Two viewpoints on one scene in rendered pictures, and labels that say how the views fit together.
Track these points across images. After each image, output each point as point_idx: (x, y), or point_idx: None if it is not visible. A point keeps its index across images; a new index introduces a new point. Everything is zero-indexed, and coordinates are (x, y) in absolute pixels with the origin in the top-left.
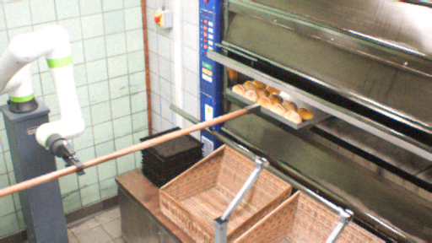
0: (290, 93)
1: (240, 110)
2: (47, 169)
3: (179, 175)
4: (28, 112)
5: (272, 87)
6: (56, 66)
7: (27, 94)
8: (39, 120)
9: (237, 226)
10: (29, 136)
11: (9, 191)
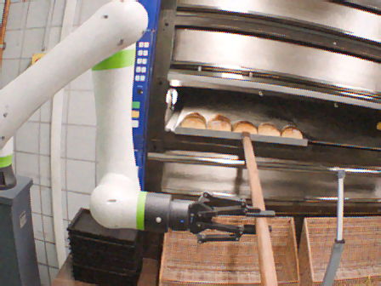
0: (324, 96)
1: (248, 138)
2: (36, 284)
3: (163, 258)
4: (14, 185)
5: (300, 94)
6: (127, 63)
7: (12, 151)
8: (25, 199)
9: (297, 266)
10: (21, 230)
11: (275, 267)
